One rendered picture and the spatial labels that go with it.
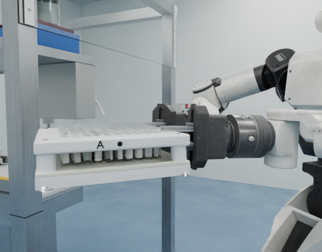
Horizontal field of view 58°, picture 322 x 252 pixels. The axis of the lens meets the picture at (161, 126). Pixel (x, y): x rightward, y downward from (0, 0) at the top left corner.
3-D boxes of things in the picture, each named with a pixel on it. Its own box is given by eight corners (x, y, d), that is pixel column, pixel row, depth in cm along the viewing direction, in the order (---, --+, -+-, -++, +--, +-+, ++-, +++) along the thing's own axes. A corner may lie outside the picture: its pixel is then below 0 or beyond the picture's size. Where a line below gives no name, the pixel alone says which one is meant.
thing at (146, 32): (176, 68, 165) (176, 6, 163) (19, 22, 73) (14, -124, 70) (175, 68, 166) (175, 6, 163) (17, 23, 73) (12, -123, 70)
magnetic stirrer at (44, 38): (82, 56, 108) (82, 32, 108) (35, 46, 89) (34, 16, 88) (43, 60, 117) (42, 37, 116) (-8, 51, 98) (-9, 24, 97)
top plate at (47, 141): (33, 156, 41) (33, 141, 40) (38, 137, 63) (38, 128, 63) (190, 145, 49) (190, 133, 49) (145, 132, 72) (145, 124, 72)
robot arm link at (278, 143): (256, 171, 55) (308, 170, 58) (260, 115, 54) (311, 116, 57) (229, 159, 66) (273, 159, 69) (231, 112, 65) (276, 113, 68)
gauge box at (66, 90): (95, 118, 112) (94, 65, 110) (76, 119, 102) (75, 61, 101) (53, 117, 121) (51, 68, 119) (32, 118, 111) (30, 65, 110)
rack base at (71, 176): (35, 191, 41) (34, 174, 41) (39, 160, 64) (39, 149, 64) (190, 174, 50) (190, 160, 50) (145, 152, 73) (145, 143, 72)
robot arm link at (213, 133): (202, 103, 51) (263, 105, 54) (185, 103, 60) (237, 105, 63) (199, 174, 52) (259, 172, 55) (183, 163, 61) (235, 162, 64)
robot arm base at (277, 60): (267, 97, 108) (291, 79, 108) (292, 109, 97) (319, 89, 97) (254, 64, 100) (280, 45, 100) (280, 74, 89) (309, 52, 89)
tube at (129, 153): (126, 172, 50) (125, 128, 49) (124, 171, 51) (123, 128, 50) (134, 171, 50) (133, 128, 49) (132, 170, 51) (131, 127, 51)
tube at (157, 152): (155, 169, 51) (155, 127, 51) (153, 168, 53) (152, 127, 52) (162, 169, 52) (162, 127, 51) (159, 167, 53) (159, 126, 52)
